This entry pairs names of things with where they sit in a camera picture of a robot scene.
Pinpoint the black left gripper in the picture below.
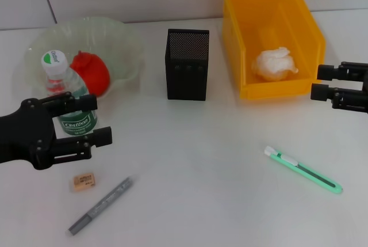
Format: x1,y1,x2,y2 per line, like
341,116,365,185
0,92,113,170

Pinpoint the white paper ball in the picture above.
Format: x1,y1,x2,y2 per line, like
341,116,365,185
252,46,299,83

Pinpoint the clear plastic water bottle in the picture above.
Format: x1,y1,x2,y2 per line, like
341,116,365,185
41,50,98,138

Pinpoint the green utility knife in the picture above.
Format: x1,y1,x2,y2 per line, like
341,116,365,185
264,145,343,195

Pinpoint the small beige eraser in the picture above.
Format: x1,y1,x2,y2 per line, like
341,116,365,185
70,173,95,193

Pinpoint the green glass fruit plate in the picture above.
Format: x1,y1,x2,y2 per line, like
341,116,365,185
24,17,146,98

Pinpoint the grey marker pen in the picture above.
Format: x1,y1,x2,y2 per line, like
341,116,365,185
66,174,140,237

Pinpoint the black mesh pen holder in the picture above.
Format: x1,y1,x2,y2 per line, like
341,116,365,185
165,28,210,101

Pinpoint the yellow plastic bin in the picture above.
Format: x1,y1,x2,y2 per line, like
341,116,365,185
220,0,327,101

